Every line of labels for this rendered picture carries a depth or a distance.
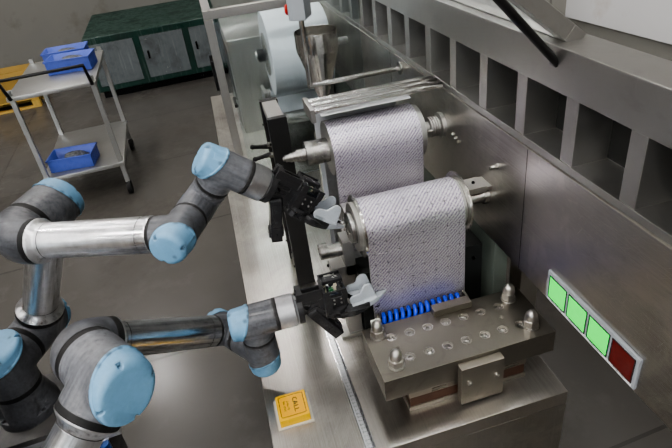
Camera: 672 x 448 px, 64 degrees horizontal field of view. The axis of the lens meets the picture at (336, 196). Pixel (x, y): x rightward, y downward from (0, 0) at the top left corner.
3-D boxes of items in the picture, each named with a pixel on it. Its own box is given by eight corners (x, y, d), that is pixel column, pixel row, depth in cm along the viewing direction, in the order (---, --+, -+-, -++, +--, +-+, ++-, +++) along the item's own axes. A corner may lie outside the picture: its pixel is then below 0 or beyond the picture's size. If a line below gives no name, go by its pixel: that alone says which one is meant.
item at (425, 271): (374, 316, 129) (368, 255, 120) (463, 291, 133) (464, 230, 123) (374, 317, 129) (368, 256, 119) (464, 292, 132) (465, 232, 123)
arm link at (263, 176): (241, 200, 110) (237, 183, 116) (260, 208, 112) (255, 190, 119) (258, 170, 107) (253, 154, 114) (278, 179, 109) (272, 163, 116)
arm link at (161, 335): (21, 363, 100) (219, 340, 139) (47, 391, 93) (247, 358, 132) (37, 304, 99) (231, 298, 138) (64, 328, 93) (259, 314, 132)
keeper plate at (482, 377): (457, 398, 120) (457, 364, 114) (497, 385, 121) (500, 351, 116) (462, 406, 117) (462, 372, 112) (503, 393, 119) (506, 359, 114)
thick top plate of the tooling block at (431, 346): (363, 348, 127) (361, 330, 124) (515, 305, 134) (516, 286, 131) (386, 401, 114) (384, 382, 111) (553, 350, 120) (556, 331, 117)
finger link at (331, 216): (357, 216, 119) (323, 200, 115) (343, 237, 121) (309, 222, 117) (354, 210, 122) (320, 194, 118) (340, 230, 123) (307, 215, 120)
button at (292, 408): (276, 403, 125) (274, 396, 124) (305, 395, 126) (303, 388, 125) (281, 428, 119) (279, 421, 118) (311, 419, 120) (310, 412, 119)
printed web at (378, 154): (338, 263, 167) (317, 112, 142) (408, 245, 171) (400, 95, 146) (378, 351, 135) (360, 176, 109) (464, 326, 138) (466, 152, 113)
